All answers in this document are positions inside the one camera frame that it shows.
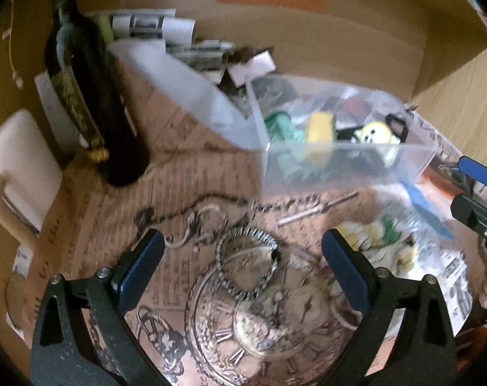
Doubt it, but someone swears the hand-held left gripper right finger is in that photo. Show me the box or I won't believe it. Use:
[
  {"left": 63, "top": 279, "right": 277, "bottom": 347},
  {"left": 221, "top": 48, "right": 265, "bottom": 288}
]
[{"left": 321, "top": 228, "right": 458, "bottom": 386}]

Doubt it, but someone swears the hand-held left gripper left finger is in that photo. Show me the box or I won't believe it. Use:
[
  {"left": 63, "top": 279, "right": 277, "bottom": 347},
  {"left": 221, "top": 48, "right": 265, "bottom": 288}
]
[{"left": 30, "top": 228, "right": 166, "bottom": 386}]

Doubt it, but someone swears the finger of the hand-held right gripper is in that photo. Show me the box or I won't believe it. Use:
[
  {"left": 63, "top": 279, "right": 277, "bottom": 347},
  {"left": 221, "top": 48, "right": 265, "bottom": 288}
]
[
  {"left": 454, "top": 155, "right": 487, "bottom": 189},
  {"left": 450, "top": 194, "right": 487, "bottom": 244}
]

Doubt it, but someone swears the yellow green white plush toy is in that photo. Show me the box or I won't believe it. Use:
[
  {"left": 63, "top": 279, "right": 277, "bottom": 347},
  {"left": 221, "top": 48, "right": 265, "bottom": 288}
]
[{"left": 335, "top": 216, "right": 422, "bottom": 275}]

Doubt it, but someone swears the clear plastic box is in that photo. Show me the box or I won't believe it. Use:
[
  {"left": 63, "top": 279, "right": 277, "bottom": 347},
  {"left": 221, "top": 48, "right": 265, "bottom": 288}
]
[{"left": 108, "top": 40, "right": 442, "bottom": 193}]

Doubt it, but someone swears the blue plastic piece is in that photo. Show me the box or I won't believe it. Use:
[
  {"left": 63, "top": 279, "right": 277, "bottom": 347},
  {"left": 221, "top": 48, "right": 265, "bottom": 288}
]
[{"left": 401, "top": 182, "right": 456, "bottom": 241}]

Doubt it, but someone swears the metal rod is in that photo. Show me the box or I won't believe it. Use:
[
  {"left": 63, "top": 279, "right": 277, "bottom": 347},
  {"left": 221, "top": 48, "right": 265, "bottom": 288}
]
[{"left": 277, "top": 192, "right": 359, "bottom": 226}]

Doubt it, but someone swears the black white yellow plush toy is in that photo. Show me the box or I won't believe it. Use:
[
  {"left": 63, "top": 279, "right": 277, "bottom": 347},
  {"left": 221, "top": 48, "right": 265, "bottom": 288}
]
[{"left": 339, "top": 113, "right": 410, "bottom": 163}]

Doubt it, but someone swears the newspaper print table cloth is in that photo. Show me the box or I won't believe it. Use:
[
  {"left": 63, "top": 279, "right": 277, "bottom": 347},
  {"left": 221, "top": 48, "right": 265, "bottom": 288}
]
[{"left": 10, "top": 84, "right": 487, "bottom": 386}]

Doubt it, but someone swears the yellow sponge block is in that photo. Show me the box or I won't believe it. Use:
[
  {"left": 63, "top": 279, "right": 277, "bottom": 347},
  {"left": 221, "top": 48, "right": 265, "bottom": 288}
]
[{"left": 303, "top": 111, "right": 337, "bottom": 166}]

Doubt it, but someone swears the white mug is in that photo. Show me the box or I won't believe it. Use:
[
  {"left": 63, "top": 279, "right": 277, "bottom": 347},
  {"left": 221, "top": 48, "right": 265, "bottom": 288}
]
[{"left": 0, "top": 108, "right": 65, "bottom": 247}]

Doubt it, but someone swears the dark wine bottle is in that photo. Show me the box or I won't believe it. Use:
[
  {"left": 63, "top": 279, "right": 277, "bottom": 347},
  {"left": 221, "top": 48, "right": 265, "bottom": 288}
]
[{"left": 44, "top": 0, "right": 152, "bottom": 188}]

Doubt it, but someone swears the cardboard box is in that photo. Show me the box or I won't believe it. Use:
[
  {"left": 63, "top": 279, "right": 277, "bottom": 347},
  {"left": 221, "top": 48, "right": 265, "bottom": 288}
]
[{"left": 72, "top": 0, "right": 487, "bottom": 102}]

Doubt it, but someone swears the folded newspaper stack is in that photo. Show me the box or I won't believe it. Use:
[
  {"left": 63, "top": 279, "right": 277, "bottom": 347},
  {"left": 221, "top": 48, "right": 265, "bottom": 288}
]
[{"left": 167, "top": 39, "right": 237, "bottom": 83}]

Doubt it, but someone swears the white card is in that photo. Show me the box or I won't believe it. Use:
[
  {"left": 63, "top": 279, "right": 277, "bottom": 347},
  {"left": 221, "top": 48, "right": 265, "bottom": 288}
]
[{"left": 226, "top": 53, "right": 277, "bottom": 87}]

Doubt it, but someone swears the rolled newspaper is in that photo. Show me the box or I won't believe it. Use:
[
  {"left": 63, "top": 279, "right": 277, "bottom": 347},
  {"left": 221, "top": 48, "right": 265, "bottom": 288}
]
[{"left": 86, "top": 8, "right": 198, "bottom": 46}]

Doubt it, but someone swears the white cord loop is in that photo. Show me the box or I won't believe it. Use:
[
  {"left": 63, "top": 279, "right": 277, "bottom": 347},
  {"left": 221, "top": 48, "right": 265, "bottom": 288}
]
[{"left": 164, "top": 204, "right": 229, "bottom": 250}]

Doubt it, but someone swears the dark metal chain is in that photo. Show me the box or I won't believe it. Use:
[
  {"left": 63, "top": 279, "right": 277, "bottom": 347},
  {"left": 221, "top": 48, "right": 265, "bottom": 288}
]
[{"left": 134, "top": 192, "right": 323, "bottom": 231}]

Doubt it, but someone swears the thin hanging string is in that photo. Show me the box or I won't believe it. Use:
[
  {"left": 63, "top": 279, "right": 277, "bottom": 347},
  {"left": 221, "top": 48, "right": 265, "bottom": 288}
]
[{"left": 2, "top": 0, "right": 25, "bottom": 90}]

